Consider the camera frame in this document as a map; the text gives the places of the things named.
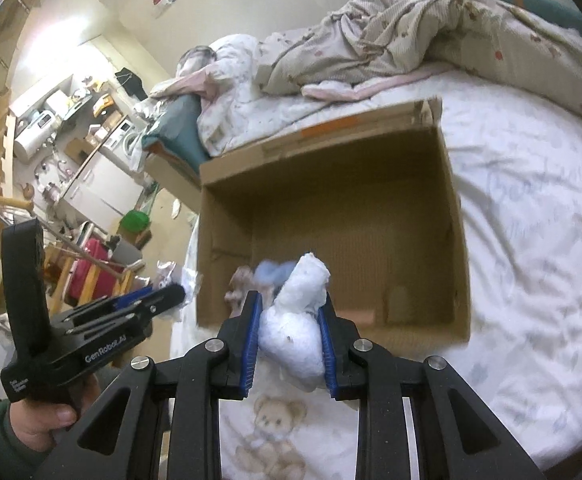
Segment blue and white plush toy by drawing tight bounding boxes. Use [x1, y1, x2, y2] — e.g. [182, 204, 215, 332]
[253, 252, 332, 393]

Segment brown cardboard box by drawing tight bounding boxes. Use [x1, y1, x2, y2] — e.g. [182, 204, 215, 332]
[196, 96, 472, 346]

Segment white plastic bag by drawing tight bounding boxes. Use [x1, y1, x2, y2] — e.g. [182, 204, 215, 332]
[132, 97, 171, 130]

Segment clear plastic wrapper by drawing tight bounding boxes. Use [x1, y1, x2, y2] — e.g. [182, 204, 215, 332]
[153, 260, 199, 321]

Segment hanging dark garment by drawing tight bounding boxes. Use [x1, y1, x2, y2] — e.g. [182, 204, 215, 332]
[115, 67, 149, 99]

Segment white kitchen cabinet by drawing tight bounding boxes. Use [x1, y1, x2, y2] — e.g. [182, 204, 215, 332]
[58, 152, 144, 231]

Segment person's left hand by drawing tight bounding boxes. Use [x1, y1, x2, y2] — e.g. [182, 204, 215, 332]
[10, 367, 104, 453]

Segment pink bedsheet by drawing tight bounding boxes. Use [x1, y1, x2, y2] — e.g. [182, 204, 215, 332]
[301, 64, 452, 104]

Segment teal cushion with orange edge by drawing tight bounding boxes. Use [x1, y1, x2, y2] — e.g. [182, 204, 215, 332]
[141, 92, 213, 162]

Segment white kitchen appliance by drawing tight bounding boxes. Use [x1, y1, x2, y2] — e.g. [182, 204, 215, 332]
[14, 110, 57, 161]

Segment white washing machine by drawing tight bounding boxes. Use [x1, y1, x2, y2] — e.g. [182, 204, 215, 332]
[118, 122, 144, 166]

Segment grey bin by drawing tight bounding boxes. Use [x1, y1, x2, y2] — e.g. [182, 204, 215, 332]
[106, 235, 143, 271]

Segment beige floral blanket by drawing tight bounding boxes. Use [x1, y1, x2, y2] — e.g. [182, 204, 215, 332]
[256, 0, 582, 136]

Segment bed with white sheet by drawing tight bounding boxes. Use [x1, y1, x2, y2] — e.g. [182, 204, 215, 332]
[168, 35, 582, 480]

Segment small cardboard carton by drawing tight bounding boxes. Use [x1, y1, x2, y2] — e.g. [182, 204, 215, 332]
[66, 137, 97, 159]

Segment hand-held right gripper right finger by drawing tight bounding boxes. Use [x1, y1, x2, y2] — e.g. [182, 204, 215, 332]
[317, 292, 546, 480]

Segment yellow red chair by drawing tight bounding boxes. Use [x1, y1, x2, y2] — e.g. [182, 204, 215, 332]
[41, 240, 137, 311]

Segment pink suitcase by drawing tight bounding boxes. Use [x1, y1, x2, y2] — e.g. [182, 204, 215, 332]
[66, 237, 117, 301]

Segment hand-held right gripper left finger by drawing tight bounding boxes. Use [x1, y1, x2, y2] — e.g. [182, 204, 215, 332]
[36, 291, 264, 480]

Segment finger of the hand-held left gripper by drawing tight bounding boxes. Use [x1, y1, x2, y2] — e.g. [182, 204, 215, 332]
[84, 282, 188, 317]
[64, 310, 155, 339]

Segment teal headboard cushion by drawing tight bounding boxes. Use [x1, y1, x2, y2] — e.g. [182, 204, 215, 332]
[465, 0, 582, 47]

